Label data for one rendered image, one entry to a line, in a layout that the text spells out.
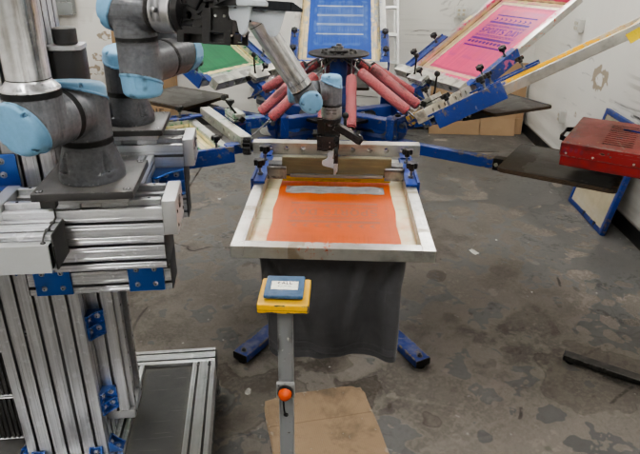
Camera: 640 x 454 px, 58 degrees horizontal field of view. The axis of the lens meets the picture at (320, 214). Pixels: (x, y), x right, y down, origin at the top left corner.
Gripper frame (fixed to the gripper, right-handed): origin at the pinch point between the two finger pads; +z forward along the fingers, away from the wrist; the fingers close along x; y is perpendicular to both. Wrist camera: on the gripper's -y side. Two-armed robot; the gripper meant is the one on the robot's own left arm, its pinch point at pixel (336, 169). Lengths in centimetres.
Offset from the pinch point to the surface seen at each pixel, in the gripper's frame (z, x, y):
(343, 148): -1.1, -21.7, -2.6
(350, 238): 5.2, 46.5, -5.0
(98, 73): 46, -413, 259
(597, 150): -8, -3, -96
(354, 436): 99, 34, -9
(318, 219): 5.2, 33.2, 5.5
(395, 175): 1.0, 2.8, -22.0
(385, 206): 5.4, 20.9, -17.1
